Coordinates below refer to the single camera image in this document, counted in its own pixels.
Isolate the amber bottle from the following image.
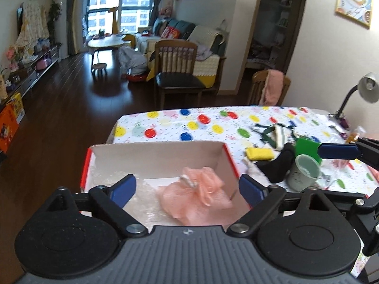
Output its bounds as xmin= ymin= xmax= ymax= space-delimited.
xmin=346 ymin=127 xmax=367 ymax=145

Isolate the green cloth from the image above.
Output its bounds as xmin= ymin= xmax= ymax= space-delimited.
xmin=294 ymin=137 xmax=323 ymax=164

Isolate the red cushion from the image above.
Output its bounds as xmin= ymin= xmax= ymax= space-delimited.
xmin=161 ymin=26 xmax=181 ymax=40

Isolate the white plastic bag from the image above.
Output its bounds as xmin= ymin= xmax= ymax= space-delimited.
xmin=118 ymin=46 xmax=149 ymax=76

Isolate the wooden chair with black seat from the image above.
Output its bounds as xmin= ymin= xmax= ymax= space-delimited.
xmin=153 ymin=40 xmax=206 ymax=110

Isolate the sofa with cream throw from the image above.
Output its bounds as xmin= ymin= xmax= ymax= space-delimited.
xmin=135 ymin=16 xmax=227 ymax=95

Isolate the grey desk lamp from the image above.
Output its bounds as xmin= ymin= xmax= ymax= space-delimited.
xmin=336 ymin=71 xmax=379 ymax=119

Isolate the yellow framed wall picture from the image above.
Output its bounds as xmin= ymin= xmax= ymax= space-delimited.
xmin=335 ymin=0 xmax=375 ymax=29

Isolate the clear bubble wrap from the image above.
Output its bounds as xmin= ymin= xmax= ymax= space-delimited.
xmin=89 ymin=166 xmax=166 ymax=222

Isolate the black sock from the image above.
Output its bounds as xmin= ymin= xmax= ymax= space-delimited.
xmin=255 ymin=143 xmax=295 ymax=184

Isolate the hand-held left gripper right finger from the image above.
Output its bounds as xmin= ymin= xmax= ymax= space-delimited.
xmin=226 ymin=174 xmax=344 ymax=239

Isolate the cream bag with green straps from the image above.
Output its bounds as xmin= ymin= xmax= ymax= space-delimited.
xmin=252 ymin=123 xmax=299 ymax=151

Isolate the yellow cloth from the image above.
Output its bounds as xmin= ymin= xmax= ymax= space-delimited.
xmin=247 ymin=147 xmax=275 ymax=162

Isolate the grey curtain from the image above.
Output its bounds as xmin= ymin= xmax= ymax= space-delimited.
xmin=67 ymin=0 xmax=87 ymax=56

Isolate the red rimmed cardboard box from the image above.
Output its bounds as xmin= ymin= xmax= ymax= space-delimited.
xmin=79 ymin=140 xmax=241 ymax=227

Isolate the orange cardboard box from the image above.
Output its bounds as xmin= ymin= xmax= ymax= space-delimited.
xmin=0 ymin=92 xmax=26 ymax=154

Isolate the wooden giraffe toy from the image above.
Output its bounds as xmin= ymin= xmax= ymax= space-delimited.
xmin=108 ymin=6 xmax=120 ymax=35

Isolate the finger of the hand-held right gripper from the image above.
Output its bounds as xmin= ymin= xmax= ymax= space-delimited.
xmin=323 ymin=188 xmax=379 ymax=256
xmin=318 ymin=138 xmax=379 ymax=166

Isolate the round white coffee table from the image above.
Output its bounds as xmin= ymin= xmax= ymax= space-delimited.
xmin=87 ymin=34 xmax=126 ymax=62

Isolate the pale green mug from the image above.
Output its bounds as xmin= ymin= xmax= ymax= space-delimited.
xmin=287 ymin=154 xmax=322 ymax=192

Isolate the cream patterned blanket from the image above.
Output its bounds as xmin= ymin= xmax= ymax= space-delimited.
xmin=15 ymin=0 xmax=50 ymax=62

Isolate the pink towel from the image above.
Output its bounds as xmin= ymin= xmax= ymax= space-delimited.
xmin=263 ymin=69 xmax=285 ymax=106

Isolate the small wooden stool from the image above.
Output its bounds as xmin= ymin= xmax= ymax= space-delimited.
xmin=91 ymin=63 xmax=108 ymax=76

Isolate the balloon print tablecloth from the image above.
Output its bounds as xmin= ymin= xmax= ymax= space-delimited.
xmin=107 ymin=105 xmax=379 ymax=279

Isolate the low media cabinet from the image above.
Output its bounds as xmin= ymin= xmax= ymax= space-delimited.
xmin=0 ymin=44 xmax=63 ymax=101

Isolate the pink mesh bath pouf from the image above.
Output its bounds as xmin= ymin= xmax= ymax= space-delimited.
xmin=157 ymin=166 xmax=234 ymax=226

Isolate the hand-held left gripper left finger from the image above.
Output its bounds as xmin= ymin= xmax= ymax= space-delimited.
xmin=47 ymin=174 xmax=149 ymax=239

